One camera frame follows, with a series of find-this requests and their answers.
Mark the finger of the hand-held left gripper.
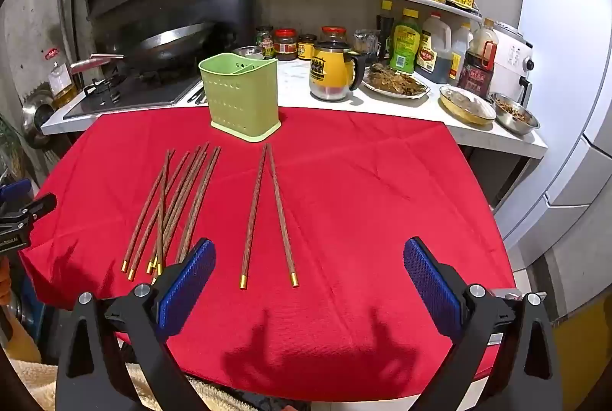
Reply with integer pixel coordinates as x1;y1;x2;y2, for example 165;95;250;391
0;193;58;234
0;180;32;201

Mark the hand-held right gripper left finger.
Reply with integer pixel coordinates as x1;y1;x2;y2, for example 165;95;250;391
56;238;217;411

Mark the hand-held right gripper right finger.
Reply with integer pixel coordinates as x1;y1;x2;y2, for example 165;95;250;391
403;237;562;411

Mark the bunch of wooden chopsticks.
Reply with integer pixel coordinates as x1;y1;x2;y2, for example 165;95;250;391
121;142;222;285

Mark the gold-tipped wooden chopstick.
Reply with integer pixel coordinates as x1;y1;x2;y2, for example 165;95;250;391
266;144;300;288
239;144;267;289

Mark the green plastic utensil holder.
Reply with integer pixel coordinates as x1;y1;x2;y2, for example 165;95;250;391
198;52;282;143

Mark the person's left hand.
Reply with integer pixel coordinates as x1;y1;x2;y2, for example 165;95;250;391
0;258;11;307

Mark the steel pot lid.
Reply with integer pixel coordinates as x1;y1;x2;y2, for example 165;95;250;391
20;88;55;149

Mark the clear cooking oil bottle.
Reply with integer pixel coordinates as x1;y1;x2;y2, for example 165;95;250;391
48;62;80;108

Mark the red tablecloth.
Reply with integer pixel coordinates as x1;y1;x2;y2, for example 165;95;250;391
18;107;517;402

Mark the beige towel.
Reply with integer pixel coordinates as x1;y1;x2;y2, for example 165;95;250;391
0;344;269;411

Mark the black gas stove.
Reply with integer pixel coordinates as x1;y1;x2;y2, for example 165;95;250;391
62;69;204;120

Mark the yellow object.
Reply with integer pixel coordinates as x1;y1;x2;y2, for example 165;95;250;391
555;296;608;393

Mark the steel bowl with food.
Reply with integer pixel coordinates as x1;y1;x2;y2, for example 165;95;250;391
490;92;541;135

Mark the plate of cooked food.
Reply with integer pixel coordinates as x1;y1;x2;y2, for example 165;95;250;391
362;63;431;99

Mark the steel wok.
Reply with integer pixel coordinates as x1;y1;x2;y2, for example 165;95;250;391
69;21;218;75

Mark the large oil jug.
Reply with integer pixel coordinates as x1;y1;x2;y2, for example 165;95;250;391
415;12;454;84

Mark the yellow steel mug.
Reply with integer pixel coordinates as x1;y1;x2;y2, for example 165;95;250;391
309;41;365;102

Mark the white plastic jug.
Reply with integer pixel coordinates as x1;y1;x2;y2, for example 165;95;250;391
449;23;474;81

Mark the white refrigerator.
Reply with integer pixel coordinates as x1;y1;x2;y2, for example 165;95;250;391
492;0;612;259

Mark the green plastic bottle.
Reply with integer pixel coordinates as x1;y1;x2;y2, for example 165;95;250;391
389;8;422;75

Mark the green-label sauce jar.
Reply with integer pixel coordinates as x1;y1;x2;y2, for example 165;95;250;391
256;26;275;59

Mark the clear plastic container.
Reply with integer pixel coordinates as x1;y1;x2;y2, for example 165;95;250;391
353;29;379;65

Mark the slim dark soy bottle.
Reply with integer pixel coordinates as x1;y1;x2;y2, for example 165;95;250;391
377;0;395;60

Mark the red-lidded dark sauce jar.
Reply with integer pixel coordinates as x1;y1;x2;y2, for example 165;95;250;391
273;29;298;61

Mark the yellow-label sauce jar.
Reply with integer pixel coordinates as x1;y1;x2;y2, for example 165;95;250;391
297;34;317;60

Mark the dark soy jug red handle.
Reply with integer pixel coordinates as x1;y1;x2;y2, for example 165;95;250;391
456;18;499;101

